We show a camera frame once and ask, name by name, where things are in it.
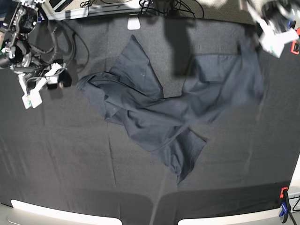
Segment white tab on table edge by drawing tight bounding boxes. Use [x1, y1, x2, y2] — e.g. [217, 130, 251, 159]
[127, 14, 141, 30]

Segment black cable bundle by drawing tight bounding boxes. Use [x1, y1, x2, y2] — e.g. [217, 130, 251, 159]
[138, 0, 204, 18]

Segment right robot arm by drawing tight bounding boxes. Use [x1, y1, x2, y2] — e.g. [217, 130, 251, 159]
[0, 0, 72, 95]

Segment black table cover cloth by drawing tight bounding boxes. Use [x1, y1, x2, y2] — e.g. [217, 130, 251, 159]
[0, 16, 300, 225]

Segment aluminium frame rail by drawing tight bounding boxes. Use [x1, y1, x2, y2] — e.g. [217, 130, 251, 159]
[47, 3, 141, 21]

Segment orange blue clamp bottom right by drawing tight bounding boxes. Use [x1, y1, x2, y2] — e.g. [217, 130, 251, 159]
[279, 187, 297, 225]

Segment black t-shirt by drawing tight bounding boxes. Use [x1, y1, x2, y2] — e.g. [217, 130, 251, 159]
[76, 36, 264, 183]

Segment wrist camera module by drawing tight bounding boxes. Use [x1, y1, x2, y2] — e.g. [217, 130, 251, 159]
[22, 91, 42, 109]
[258, 21, 299, 58]

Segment orange clamp top right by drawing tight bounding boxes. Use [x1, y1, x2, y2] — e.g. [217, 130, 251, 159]
[291, 38, 300, 55]

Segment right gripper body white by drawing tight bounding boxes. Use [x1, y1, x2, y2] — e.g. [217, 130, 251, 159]
[18, 63, 67, 94]

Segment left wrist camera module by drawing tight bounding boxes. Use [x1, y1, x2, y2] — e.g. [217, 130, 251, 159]
[258, 21, 299, 58]

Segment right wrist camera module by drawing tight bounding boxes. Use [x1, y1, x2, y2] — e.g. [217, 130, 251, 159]
[22, 91, 42, 109]

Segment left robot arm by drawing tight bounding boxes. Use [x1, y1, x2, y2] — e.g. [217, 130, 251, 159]
[240, 0, 300, 35]

